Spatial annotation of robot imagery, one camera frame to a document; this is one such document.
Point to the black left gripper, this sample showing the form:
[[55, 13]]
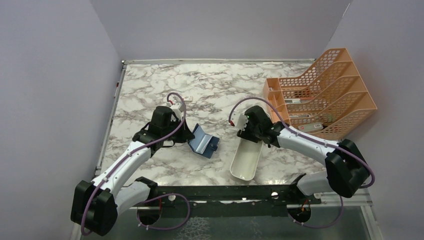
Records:
[[186, 135]]

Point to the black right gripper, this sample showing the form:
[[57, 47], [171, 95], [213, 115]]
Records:
[[246, 135]]

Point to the blue leather card holder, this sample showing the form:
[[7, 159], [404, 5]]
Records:
[[203, 144]]

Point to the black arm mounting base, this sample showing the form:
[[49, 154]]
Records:
[[184, 202]]

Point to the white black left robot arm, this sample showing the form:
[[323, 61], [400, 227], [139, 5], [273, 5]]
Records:
[[97, 204]]

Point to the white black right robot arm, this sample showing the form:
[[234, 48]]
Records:
[[345, 168]]

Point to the small white red card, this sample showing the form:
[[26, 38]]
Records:
[[188, 98]]

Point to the white oblong plastic tray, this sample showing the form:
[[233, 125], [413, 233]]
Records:
[[248, 153]]

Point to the grey red box in organizer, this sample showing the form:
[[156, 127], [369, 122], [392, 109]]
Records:
[[311, 127]]

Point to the orange mesh file organizer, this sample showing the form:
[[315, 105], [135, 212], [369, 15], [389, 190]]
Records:
[[330, 94]]

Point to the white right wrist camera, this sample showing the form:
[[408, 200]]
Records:
[[238, 120]]

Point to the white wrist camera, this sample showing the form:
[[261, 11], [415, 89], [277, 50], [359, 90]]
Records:
[[178, 110], [238, 120]]

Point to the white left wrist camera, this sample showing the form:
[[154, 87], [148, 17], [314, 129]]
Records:
[[178, 110]]

